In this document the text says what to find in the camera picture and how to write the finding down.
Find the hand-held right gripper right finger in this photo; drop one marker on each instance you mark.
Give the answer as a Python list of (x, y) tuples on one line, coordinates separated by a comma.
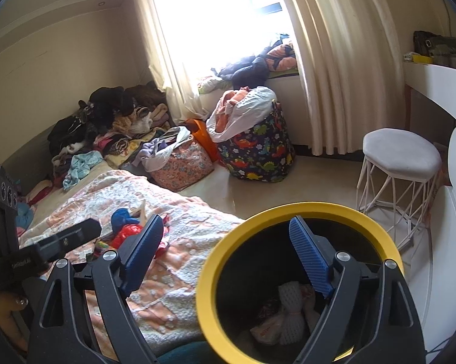
[(311, 254)]

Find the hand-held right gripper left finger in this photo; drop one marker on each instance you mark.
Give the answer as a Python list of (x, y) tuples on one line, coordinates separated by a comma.
[(141, 250)]

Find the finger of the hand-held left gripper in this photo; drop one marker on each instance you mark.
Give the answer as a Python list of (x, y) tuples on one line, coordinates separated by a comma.
[(72, 235)]

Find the blue wrapper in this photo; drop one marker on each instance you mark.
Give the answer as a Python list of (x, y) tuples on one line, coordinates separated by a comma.
[(122, 218)]

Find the yellow rimmed black trash bin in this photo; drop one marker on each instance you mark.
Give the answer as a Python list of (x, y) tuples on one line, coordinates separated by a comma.
[(213, 265)]

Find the person's left forearm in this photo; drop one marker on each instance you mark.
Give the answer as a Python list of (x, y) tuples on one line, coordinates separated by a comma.
[(8, 322)]

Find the blue patterned cloth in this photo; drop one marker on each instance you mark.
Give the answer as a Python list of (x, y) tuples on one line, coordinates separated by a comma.
[(23, 216)]

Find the white foam net wrapper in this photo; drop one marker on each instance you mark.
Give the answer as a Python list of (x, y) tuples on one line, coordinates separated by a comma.
[(292, 295)]

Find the pink striped cloth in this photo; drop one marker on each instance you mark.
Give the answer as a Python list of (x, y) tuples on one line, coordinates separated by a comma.
[(40, 193)]

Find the orange and white blanket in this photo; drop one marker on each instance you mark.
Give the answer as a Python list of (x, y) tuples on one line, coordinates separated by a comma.
[(197, 227)]

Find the light blue cloth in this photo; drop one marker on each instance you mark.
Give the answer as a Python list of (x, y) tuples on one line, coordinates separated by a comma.
[(78, 168)]

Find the white crumpled packet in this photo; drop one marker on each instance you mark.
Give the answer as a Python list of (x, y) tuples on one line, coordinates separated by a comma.
[(267, 328)]

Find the pink floral bag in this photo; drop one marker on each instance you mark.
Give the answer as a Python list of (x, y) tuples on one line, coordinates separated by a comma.
[(186, 170)]

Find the white cloth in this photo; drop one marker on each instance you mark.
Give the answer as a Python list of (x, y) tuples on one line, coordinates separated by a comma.
[(163, 153)]

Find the dinosaur print laundry bag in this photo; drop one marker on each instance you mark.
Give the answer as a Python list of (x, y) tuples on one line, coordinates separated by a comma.
[(262, 148)]

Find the pile of clothes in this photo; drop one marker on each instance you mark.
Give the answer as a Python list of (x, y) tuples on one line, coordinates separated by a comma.
[(114, 121)]

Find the orange bag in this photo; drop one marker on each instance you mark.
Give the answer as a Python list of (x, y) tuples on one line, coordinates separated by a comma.
[(205, 136)]

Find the white cabinet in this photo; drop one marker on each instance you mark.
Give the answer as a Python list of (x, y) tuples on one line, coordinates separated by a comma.
[(447, 242)]

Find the white plastic bag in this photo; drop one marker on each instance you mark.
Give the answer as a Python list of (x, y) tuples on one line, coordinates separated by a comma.
[(250, 110)]

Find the orange cloth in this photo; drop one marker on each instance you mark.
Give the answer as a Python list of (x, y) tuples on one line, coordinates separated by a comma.
[(230, 104)]

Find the cream curtain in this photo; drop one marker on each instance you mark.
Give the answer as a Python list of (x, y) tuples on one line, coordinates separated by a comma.
[(163, 53), (341, 64)]

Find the dark jacket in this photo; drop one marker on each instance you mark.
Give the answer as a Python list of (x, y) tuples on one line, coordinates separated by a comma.
[(247, 70)]

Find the orange patterned blanket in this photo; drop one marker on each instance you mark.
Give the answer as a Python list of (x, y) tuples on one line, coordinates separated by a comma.
[(285, 57)]

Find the white desk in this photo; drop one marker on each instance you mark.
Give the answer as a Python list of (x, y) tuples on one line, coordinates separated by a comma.
[(440, 79)]

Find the yellow box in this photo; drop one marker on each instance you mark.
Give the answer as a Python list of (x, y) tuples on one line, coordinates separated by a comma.
[(421, 58)]

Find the dark bag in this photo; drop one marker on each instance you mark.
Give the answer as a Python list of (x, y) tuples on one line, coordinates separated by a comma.
[(440, 47)]

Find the window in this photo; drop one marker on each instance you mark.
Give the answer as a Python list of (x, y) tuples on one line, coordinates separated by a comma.
[(220, 15)]

